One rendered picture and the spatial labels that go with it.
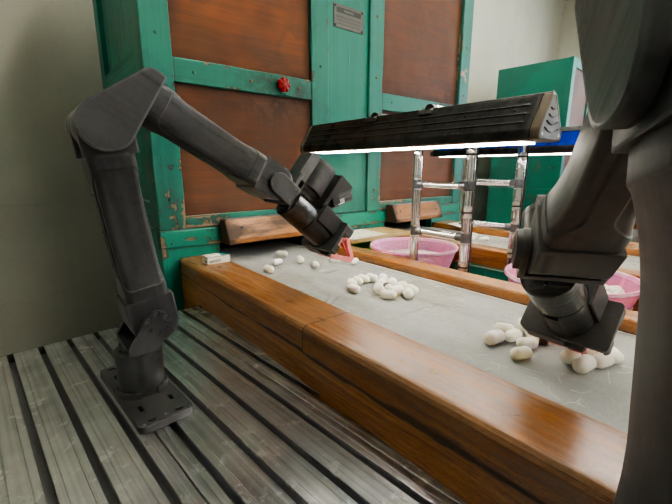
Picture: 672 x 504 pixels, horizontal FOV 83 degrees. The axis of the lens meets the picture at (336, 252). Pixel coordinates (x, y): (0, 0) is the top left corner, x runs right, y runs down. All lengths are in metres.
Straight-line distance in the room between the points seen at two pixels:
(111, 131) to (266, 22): 0.81
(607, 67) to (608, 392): 0.44
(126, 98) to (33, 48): 1.30
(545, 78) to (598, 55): 3.33
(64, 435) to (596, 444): 0.59
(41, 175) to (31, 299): 0.47
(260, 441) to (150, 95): 0.45
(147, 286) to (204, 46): 0.75
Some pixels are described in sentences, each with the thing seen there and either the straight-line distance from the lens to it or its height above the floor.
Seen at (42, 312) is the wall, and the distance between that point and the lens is 1.87.
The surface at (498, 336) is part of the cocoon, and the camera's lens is 0.63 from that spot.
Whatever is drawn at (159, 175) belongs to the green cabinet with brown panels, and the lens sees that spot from 1.07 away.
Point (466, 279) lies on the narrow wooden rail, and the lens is 0.88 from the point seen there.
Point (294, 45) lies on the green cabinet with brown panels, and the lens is 1.31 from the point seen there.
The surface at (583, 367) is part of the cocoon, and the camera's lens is 0.59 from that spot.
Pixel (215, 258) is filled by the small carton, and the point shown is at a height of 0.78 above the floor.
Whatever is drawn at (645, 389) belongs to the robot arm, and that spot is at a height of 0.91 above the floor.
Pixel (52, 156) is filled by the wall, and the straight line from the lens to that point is 1.80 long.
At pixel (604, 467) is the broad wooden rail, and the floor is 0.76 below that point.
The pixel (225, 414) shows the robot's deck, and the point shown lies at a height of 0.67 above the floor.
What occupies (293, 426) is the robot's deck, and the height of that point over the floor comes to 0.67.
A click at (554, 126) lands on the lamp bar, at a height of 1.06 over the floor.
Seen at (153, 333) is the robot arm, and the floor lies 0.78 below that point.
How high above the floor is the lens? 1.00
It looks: 12 degrees down
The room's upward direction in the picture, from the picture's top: straight up
